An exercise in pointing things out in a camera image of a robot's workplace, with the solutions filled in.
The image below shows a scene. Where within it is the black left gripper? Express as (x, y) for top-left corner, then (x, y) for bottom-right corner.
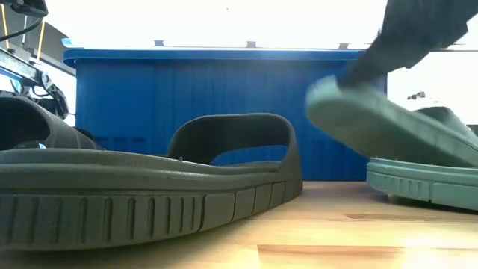
(0, 47), (71, 120)

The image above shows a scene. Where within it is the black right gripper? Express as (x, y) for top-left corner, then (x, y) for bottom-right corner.
(338, 0), (478, 87)

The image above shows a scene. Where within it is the dark grey rubber slide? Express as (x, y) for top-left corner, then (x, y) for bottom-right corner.
(0, 93), (101, 151)
(0, 113), (303, 250)

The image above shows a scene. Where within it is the teal rubber slide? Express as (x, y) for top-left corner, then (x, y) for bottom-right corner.
(305, 74), (478, 168)
(365, 156), (478, 212)

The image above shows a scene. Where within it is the blue plastic ribbed bin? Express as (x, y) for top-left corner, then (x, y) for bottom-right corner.
(62, 47), (388, 182)

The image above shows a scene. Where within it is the black cable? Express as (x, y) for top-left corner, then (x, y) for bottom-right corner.
(0, 16), (44, 43)

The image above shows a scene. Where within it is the yellow cable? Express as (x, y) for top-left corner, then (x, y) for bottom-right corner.
(0, 3), (10, 49)

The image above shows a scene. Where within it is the grey metal frame rail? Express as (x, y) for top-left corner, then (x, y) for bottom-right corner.
(152, 39), (478, 52)

